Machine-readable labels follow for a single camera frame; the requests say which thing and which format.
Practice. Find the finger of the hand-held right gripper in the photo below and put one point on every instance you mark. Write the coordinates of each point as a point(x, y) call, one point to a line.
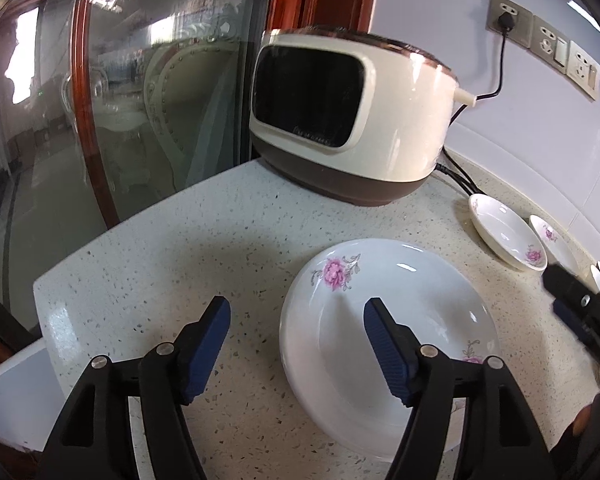
point(572, 292)

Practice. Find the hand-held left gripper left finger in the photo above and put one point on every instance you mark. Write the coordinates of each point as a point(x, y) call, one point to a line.
point(207, 355)

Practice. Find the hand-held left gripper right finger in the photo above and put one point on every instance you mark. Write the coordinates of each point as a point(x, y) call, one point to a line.
point(387, 355)

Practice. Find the large floral white plate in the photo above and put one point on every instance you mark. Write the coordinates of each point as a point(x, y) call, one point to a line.
point(340, 320)

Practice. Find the cream and brown rice cooker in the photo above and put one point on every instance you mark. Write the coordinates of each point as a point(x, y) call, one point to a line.
point(350, 115)

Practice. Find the wooden framed glass door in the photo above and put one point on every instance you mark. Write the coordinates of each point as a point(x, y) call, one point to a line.
point(130, 110)

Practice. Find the grey wall socket strip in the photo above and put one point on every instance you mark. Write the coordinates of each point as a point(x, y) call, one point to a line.
point(550, 40)

